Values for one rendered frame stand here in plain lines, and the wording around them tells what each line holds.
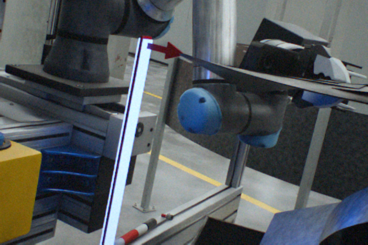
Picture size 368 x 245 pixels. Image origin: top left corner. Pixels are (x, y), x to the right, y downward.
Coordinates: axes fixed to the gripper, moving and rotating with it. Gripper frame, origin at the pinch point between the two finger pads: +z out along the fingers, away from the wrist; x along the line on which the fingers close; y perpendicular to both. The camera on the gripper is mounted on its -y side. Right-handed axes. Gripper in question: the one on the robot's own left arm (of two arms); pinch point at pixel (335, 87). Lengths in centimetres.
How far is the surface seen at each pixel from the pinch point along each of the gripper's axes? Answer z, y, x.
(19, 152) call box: 11.3, -34.6, 14.5
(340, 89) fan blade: 9.6, -4.3, -0.3
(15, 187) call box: 12.6, -34.1, 17.6
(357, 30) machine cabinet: -581, 293, -51
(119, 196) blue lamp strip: -9.3, -21.0, 24.2
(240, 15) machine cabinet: -986, 249, -38
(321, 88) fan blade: 9.7, -6.4, 0.2
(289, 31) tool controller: -54, 12, -7
